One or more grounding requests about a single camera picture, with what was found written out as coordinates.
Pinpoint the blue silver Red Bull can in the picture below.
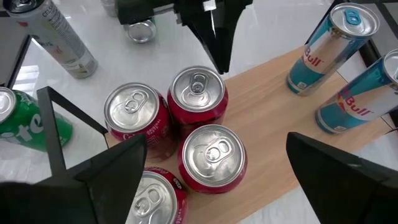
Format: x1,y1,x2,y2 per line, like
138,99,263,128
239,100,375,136
315,48,398,135
285,2,381,96

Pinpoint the green Sprite can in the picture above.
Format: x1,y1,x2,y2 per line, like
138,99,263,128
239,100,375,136
0,86,74,153
123,14,164,44

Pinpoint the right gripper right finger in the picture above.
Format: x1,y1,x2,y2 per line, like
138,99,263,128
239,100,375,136
285,132,398,224

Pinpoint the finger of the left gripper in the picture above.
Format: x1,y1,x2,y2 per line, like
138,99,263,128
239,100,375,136
114,0,175,26
185,12,236,76

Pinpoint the red Star Wars cola can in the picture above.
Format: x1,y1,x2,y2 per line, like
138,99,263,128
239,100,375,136
103,82,175,160

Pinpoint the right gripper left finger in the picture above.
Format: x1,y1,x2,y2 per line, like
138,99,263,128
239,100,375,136
0,133,149,224

